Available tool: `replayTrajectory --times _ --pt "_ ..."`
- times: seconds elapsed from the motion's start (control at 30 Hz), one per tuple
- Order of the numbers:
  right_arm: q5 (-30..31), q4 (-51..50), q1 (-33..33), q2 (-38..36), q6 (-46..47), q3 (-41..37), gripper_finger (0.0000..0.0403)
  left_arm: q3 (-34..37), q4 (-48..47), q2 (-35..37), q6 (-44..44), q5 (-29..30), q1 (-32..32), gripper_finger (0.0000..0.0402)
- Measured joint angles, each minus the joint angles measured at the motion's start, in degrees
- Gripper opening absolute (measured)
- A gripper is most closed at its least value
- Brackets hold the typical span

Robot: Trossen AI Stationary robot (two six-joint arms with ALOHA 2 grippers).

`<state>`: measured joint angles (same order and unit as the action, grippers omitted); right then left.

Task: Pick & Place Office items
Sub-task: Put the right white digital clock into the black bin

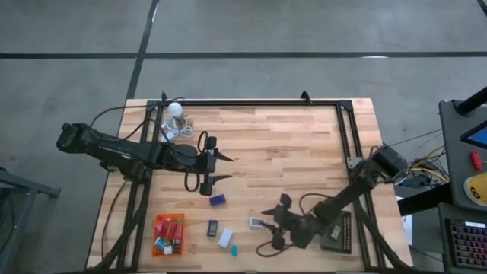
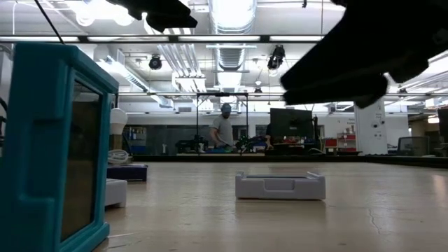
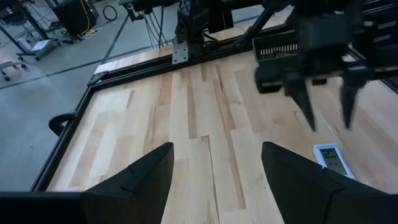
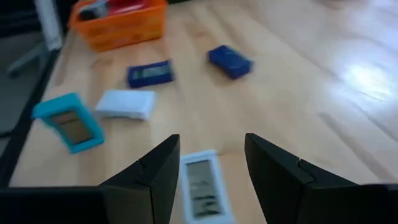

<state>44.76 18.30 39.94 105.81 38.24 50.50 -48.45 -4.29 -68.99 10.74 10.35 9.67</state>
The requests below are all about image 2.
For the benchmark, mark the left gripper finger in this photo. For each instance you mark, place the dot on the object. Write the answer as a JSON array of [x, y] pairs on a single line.
[[171, 24], [157, 7]]

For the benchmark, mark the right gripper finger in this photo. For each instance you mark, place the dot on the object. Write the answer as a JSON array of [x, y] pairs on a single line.
[[332, 66], [332, 92]]

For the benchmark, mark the white digital thermometer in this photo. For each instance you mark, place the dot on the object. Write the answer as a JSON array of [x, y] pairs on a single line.
[[280, 189]]

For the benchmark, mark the teal digital thermometer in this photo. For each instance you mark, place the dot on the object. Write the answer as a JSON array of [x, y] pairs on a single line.
[[35, 140]]

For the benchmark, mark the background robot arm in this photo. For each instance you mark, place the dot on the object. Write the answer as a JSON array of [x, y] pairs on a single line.
[[190, 144]]

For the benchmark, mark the black hanging spotlight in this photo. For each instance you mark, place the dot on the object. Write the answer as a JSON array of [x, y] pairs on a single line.
[[276, 57], [155, 62]]

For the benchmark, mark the black monitor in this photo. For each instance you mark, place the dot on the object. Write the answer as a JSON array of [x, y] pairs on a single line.
[[291, 122], [444, 122]]

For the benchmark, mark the red storage bins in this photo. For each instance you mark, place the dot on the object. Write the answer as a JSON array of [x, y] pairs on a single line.
[[346, 141]]

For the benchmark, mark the white pillar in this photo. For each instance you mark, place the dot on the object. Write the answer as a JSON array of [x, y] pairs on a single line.
[[370, 129]]

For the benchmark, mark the black overhead beam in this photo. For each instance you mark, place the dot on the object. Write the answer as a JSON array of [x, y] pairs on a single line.
[[265, 38]]

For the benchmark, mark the person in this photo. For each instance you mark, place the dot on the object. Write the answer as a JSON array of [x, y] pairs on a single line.
[[268, 136], [223, 127]]

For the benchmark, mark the white light bulb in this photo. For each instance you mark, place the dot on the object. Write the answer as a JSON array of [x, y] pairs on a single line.
[[119, 120]]

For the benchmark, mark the blue cabinet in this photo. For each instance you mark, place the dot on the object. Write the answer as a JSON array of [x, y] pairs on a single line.
[[134, 140]]

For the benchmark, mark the blue box charger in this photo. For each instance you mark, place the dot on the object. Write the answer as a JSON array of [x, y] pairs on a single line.
[[129, 172]]

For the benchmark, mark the light grey digital thermometer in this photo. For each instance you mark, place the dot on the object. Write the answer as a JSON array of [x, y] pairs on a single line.
[[117, 192]]

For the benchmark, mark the silver ceiling duct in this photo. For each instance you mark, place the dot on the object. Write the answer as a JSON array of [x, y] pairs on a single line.
[[232, 14]]

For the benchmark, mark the black aluminium table frame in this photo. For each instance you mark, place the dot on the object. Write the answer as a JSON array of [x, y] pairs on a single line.
[[315, 159]]

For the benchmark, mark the black stand frame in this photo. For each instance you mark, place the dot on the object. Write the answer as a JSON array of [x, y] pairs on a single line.
[[222, 94]]

